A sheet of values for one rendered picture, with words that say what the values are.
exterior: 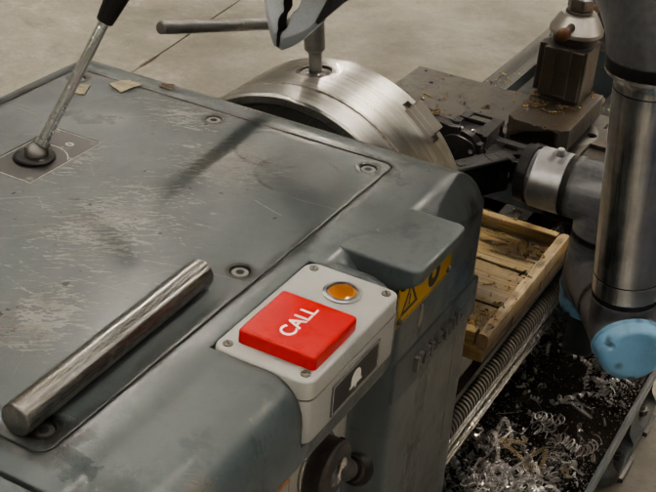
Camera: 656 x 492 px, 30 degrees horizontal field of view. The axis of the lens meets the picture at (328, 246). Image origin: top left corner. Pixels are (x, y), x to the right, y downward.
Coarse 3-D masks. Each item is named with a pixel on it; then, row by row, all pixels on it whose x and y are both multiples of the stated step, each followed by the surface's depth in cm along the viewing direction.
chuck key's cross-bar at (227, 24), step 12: (348, 0) 130; (156, 24) 106; (168, 24) 106; (180, 24) 108; (192, 24) 109; (204, 24) 110; (216, 24) 112; (228, 24) 113; (240, 24) 115; (252, 24) 116; (264, 24) 118; (288, 24) 121
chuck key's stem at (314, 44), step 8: (320, 24) 125; (312, 32) 125; (320, 32) 126; (304, 40) 127; (312, 40) 126; (320, 40) 126; (312, 48) 126; (320, 48) 126; (312, 56) 127; (320, 56) 127; (312, 64) 128; (320, 64) 128; (312, 72) 128; (320, 72) 128
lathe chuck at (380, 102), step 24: (264, 72) 134; (288, 72) 129; (336, 72) 128; (360, 72) 129; (336, 96) 124; (360, 96) 125; (384, 96) 127; (408, 96) 129; (384, 120) 124; (408, 120) 126; (408, 144) 124; (432, 144) 127; (456, 168) 130
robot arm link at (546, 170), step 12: (540, 156) 144; (552, 156) 144; (564, 156) 144; (528, 168) 144; (540, 168) 143; (552, 168) 143; (564, 168) 142; (528, 180) 144; (540, 180) 143; (552, 180) 143; (528, 192) 144; (540, 192) 144; (552, 192) 143; (528, 204) 146; (540, 204) 145; (552, 204) 144
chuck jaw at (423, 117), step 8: (416, 104) 133; (424, 104) 134; (408, 112) 128; (416, 112) 129; (424, 112) 133; (416, 120) 128; (424, 120) 129; (432, 120) 133; (424, 128) 129; (432, 128) 130; (440, 128) 133
